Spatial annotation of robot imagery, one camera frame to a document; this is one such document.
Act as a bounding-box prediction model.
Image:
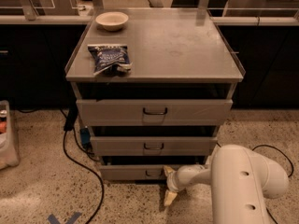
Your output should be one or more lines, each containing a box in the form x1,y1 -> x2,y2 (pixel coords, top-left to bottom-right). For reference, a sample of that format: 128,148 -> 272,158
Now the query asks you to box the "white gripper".
164,165 -> 186,206

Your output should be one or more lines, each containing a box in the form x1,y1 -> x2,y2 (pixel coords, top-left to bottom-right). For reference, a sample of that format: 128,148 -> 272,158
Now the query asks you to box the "grey drawer cabinet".
66,8 -> 244,169

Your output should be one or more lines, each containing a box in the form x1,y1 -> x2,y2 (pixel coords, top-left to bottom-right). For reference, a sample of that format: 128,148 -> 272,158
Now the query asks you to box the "black floor cable left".
61,109 -> 105,224

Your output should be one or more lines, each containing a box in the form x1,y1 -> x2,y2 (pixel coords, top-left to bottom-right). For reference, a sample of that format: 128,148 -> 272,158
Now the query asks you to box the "white bowl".
95,12 -> 129,32

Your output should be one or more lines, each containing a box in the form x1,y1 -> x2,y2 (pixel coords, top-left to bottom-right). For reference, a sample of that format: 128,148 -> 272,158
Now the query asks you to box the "grey middle drawer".
91,137 -> 217,156

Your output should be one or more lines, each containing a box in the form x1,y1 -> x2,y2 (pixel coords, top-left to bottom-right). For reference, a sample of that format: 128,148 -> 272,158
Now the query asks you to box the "blue tape cross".
47,212 -> 81,224

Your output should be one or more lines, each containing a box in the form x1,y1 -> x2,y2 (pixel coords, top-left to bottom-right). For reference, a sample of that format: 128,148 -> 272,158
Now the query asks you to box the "blue power box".
79,128 -> 91,145

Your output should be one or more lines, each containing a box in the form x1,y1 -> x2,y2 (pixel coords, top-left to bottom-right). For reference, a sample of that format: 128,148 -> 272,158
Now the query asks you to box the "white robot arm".
164,145 -> 289,224

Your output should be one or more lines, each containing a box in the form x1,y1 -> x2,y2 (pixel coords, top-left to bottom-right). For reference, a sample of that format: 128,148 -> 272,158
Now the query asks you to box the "black floor cable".
61,109 -> 105,224
251,143 -> 294,224

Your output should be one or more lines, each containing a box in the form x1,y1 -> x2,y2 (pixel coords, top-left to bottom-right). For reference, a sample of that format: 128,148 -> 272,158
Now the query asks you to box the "blue chip bag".
88,44 -> 132,76

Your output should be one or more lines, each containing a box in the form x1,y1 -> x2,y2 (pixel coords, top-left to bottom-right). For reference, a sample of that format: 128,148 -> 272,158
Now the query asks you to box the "black floor cable right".
251,143 -> 294,224

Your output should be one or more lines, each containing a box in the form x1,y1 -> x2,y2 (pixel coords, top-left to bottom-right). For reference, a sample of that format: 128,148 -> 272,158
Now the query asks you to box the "grey bottom drawer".
99,163 -> 185,182

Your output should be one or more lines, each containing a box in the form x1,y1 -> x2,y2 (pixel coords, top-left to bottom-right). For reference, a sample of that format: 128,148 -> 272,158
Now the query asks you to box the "grey drawer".
77,99 -> 233,126
91,137 -> 217,156
99,163 -> 185,182

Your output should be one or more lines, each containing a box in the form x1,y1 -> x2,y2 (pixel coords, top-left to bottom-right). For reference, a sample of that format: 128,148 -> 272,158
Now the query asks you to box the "grey top drawer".
77,99 -> 233,126

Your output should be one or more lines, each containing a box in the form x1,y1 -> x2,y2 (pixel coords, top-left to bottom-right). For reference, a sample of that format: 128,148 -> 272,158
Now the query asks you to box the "clear plastic bin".
0,100 -> 20,169

